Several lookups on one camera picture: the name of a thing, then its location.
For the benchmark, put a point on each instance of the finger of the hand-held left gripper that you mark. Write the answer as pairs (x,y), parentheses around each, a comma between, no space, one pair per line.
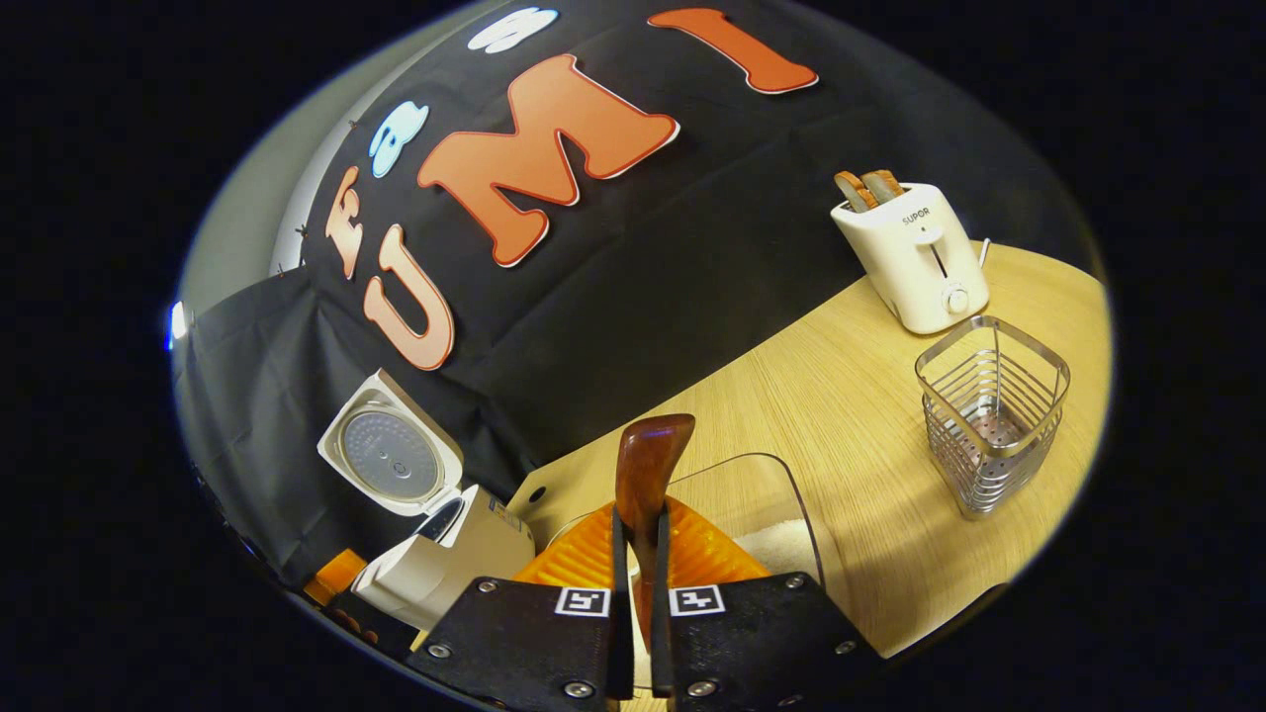
(336,577)

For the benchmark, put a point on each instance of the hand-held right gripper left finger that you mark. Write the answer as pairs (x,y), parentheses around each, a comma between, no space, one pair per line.
(621,613)

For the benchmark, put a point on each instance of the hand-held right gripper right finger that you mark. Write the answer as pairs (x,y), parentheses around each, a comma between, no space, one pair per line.
(662,633)

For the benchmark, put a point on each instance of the white rice cooker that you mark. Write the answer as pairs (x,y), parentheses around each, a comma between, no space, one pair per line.
(445,569)

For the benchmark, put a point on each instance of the white rice pile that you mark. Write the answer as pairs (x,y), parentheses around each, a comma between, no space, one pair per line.
(781,549)

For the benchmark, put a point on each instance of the brown wooden spoon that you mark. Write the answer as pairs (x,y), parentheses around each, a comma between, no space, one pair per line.
(648,465)

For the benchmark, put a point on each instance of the clear plastic rice container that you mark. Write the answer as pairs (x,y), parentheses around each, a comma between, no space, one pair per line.
(752,489)

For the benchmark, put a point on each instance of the ceiling light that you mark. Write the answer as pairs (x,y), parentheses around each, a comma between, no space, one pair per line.
(177,321)

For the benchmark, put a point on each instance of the black backdrop cloth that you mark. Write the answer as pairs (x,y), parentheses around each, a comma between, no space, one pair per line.
(643,297)

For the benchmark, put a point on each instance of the white toaster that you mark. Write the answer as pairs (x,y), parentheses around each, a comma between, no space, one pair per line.
(910,267)

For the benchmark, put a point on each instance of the brown toast slice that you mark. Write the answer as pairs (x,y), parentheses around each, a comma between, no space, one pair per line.
(853,191)
(883,184)

